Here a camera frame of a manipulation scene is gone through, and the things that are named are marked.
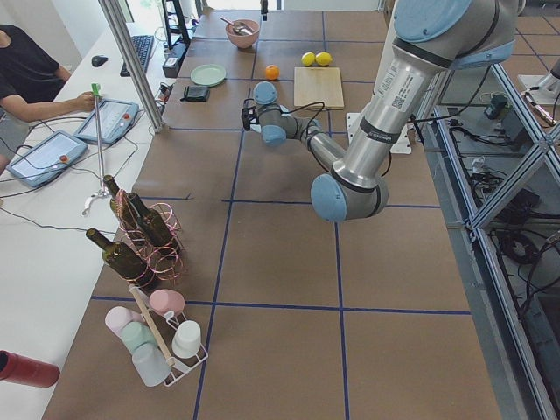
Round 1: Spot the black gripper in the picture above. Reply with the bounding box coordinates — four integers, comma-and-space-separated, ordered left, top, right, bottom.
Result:
260, 0, 268, 21
241, 98, 260, 131

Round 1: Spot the orange fruit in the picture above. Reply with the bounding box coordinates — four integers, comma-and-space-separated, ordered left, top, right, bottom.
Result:
264, 65, 280, 81

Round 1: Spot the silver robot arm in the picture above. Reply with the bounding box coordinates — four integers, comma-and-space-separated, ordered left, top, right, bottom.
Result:
241, 1, 518, 222

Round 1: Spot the light green plate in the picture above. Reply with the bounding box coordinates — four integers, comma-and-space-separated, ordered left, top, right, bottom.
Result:
190, 64, 227, 87

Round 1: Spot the metal scoop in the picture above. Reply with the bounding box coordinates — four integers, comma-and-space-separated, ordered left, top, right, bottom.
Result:
220, 17, 255, 36

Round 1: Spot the pink bowl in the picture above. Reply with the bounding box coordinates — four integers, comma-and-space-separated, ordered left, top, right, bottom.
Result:
225, 19, 260, 49

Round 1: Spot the grey folded cloth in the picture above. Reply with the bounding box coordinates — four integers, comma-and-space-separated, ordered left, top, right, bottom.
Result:
180, 85, 210, 102

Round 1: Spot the yellow lemon outer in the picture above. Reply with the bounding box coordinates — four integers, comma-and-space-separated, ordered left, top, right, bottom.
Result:
301, 52, 316, 67

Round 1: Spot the bamboo cutting board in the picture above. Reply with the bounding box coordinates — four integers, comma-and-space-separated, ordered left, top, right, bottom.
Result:
293, 66, 345, 109

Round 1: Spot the yellow lemon near board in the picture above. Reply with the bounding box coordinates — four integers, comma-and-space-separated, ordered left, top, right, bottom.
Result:
315, 52, 333, 67

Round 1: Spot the black keyboard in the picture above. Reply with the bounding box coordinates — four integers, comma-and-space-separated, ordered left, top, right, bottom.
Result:
131, 35, 154, 73

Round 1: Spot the teach pendant far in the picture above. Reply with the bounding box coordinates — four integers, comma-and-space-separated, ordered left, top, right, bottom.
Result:
74, 99, 139, 145

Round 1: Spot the teach pendant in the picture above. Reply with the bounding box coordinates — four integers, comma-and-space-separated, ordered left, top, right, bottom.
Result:
74, 99, 139, 145
7, 130, 88, 187

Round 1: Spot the dark wine bottle rear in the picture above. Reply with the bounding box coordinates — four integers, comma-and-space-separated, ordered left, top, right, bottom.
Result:
127, 192, 180, 256

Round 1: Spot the dark wine bottle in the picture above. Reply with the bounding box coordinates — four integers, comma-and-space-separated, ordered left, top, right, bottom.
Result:
127, 192, 180, 256
102, 175, 137, 231
86, 227, 160, 292

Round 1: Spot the metal rod green tip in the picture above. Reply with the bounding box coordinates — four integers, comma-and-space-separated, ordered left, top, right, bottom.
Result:
82, 82, 109, 216

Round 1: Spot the black computer mouse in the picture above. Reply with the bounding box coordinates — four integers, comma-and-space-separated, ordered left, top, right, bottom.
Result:
91, 55, 109, 68

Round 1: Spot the dark wine bottle front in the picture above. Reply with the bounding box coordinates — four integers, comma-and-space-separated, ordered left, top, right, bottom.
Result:
86, 227, 160, 292

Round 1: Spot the teach pendant near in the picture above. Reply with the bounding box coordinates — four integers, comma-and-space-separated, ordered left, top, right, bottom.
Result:
7, 130, 88, 187

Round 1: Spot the person in black shirt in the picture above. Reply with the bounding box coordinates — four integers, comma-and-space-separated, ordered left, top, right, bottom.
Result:
0, 24, 96, 174

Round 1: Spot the white cup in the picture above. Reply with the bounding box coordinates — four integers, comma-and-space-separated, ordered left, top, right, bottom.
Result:
171, 320, 201, 359

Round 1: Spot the pale pink cup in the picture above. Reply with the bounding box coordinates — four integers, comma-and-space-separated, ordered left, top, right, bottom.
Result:
104, 306, 144, 338

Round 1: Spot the mint green cup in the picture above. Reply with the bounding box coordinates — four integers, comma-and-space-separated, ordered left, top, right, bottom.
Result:
119, 321, 158, 354

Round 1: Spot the grey cup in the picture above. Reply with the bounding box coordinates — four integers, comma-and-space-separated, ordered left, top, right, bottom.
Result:
132, 343, 171, 387

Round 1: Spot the red bottle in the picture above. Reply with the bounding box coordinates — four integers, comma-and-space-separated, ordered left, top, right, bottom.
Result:
1, 350, 60, 389

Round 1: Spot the aluminium frame post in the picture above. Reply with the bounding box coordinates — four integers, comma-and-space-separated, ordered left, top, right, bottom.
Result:
98, 0, 165, 134

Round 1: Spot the copper wire bottle rack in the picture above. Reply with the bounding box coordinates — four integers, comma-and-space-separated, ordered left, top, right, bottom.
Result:
113, 189, 186, 286

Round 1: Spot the white wire cup rack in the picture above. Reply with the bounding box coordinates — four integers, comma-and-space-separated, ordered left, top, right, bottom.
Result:
129, 287, 208, 388

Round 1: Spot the wooden rack handle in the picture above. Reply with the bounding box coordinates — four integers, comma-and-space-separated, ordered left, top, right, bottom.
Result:
129, 286, 175, 368

